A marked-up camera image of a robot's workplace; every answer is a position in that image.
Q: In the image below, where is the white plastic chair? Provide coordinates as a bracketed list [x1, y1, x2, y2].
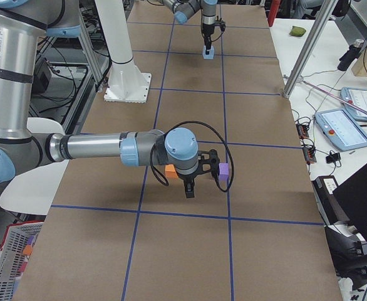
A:
[0, 117, 70, 216]

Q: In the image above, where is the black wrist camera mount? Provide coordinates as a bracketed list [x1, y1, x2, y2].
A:
[214, 18, 226, 33]
[197, 149, 220, 181]

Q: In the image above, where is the black power adapter box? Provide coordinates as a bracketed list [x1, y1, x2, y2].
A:
[312, 176, 349, 224]

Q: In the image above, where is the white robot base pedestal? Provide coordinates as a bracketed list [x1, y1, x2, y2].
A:
[95, 0, 152, 103]

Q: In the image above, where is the small electronics board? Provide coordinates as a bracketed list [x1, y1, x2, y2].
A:
[296, 122, 317, 165]

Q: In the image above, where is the purple foam block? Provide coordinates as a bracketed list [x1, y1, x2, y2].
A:
[219, 162, 229, 181]

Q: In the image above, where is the near teach pendant tablet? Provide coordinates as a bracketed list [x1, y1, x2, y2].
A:
[315, 108, 367, 151]

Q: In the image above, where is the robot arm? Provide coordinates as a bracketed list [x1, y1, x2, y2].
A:
[0, 1, 202, 198]
[158, 0, 219, 58]

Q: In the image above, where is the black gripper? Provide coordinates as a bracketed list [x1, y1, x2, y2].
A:
[201, 23, 215, 50]
[178, 171, 200, 198]

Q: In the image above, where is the light blue foam block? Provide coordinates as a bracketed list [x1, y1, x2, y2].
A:
[202, 46, 215, 60]

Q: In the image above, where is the green bean bag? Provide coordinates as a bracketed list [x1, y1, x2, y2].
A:
[289, 26, 306, 37]

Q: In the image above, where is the far teach pendant tablet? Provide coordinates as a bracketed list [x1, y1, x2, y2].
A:
[340, 87, 367, 122]

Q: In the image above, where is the red cylinder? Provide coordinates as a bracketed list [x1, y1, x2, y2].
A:
[267, 0, 281, 27]

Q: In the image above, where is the reacher grabber tool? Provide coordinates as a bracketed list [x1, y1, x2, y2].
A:
[300, 80, 367, 115]

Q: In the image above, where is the black laptop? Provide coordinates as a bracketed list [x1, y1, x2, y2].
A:
[332, 155, 367, 248]

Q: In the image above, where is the white perforated basket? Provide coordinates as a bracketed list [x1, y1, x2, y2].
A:
[0, 221, 43, 300]

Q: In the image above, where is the teach pendant tablet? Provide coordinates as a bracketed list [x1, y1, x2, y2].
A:
[315, 108, 367, 151]
[340, 87, 367, 122]

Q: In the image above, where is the orange foam block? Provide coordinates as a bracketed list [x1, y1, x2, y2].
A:
[165, 164, 178, 179]

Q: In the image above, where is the aluminium frame post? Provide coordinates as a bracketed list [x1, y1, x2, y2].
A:
[282, 0, 338, 98]

